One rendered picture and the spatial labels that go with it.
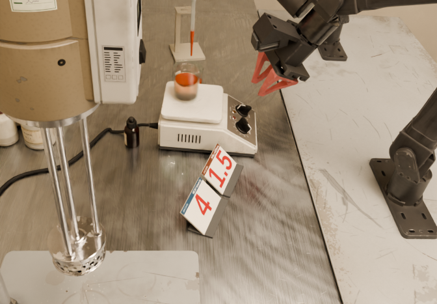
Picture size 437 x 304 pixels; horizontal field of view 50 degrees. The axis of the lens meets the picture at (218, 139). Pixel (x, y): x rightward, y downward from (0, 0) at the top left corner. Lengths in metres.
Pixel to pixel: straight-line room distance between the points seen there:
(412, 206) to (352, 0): 0.40
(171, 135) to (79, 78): 0.55
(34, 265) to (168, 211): 0.23
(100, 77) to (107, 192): 0.51
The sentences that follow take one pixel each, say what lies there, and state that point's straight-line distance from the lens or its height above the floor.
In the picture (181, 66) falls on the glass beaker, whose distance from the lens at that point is 0.94.
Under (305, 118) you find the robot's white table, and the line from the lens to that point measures 1.09.
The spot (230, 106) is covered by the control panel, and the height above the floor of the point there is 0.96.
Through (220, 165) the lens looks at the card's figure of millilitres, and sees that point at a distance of 0.89.
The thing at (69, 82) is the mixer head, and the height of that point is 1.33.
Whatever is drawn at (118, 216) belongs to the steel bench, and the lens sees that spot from 0.84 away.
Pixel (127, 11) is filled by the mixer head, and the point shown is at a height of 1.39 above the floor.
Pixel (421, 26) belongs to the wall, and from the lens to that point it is 2.77.
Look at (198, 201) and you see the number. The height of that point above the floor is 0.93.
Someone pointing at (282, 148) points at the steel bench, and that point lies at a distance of 0.99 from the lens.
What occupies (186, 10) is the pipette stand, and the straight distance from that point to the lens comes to 1.20.
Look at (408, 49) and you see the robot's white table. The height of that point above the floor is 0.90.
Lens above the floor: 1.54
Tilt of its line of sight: 41 degrees down
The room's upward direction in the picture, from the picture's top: 7 degrees clockwise
